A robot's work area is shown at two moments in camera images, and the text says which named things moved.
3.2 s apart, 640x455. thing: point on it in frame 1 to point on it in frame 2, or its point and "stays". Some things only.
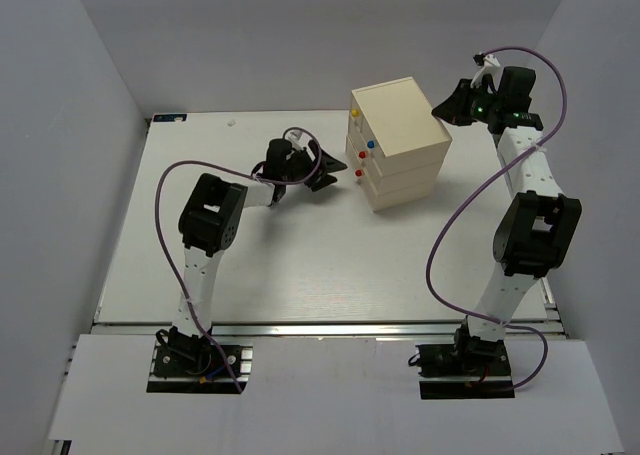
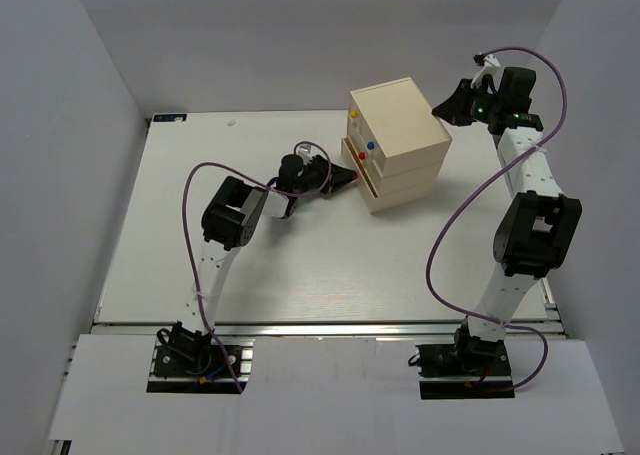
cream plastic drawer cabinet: x=396 y=143 stays
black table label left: x=170 y=117 stays
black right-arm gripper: x=466 y=103 stays
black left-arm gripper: x=310 y=170 to x=324 y=170
